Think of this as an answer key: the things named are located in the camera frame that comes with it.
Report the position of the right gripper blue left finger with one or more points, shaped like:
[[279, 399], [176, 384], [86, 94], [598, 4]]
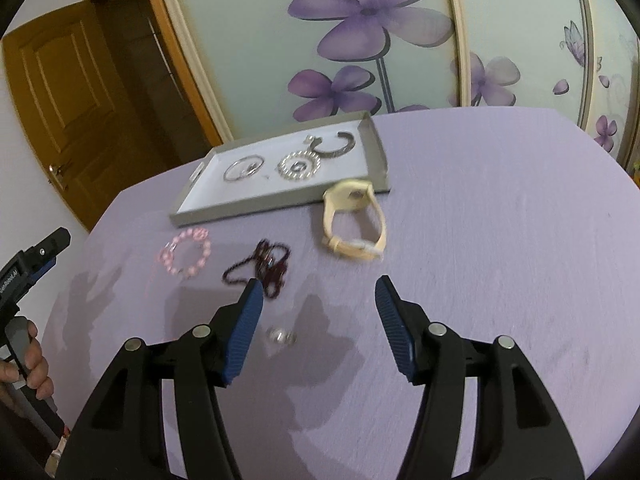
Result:
[[119, 433]]

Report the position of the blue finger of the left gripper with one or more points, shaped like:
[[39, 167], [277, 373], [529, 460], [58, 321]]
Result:
[[42, 256]]

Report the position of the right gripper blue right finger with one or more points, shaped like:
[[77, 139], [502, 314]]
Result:
[[519, 431]]

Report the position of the small pearl stud earring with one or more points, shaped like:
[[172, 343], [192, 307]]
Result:
[[281, 336]]

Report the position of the grey cardboard jewelry tray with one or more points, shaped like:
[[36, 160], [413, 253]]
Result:
[[294, 173]]

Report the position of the person's left hand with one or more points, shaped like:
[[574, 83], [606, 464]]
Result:
[[37, 367]]

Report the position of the brown wooden door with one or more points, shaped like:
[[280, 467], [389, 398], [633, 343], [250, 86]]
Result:
[[75, 109]]

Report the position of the purple tablecloth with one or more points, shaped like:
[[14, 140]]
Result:
[[500, 221]]

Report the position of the thin silver bangle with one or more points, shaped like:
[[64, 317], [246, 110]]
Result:
[[243, 168]]

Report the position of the flower-print sliding wardrobe door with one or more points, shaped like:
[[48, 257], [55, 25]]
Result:
[[262, 65]]

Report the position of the metal door handle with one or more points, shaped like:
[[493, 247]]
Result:
[[57, 175]]

